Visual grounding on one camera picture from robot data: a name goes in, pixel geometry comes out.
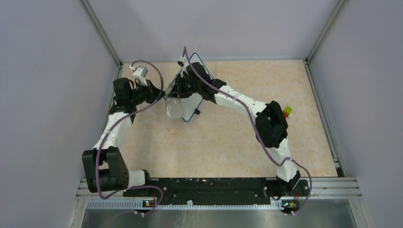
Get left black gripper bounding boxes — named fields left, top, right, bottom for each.
left=130, top=79, right=167, bottom=106

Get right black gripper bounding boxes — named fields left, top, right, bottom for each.
left=168, top=76, right=200, bottom=100

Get grey oval whiteboard eraser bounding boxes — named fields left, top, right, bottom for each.
left=165, top=83, right=183, bottom=119

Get blue framed small whiteboard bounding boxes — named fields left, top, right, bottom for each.
left=164, top=52, right=213, bottom=122

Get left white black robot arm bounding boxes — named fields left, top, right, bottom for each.
left=82, top=78, right=164, bottom=196

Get red yellow green toy bricks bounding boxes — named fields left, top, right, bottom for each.
left=283, top=106, right=293, bottom=118

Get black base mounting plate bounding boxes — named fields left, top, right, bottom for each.
left=123, top=178, right=309, bottom=206

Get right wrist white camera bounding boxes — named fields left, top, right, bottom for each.
left=177, top=55, right=189, bottom=67

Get wrist white camera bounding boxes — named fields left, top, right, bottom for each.
left=177, top=55, right=189, bottom=67
left=130, top=66, right=148, bottom=86

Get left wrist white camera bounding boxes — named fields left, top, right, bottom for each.
left=130, top=66, right=148, bottom=86

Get left aluminium frame post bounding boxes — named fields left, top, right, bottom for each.
left=80, top=0, right=122, bottom=68

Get aluminium frame post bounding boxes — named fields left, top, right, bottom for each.
left=305, top=0, right=349, bottom=64
left=80, top=0, right=122, bottom=68

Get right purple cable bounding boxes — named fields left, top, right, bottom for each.
left=182, top=46, right=313, bottom=216

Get right aluminium frame post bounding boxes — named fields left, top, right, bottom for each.
left=305, top=0, right=349, bottom=64

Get aluminium front rail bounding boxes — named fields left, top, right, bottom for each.
left=68, top=177, right=373, bottom=228

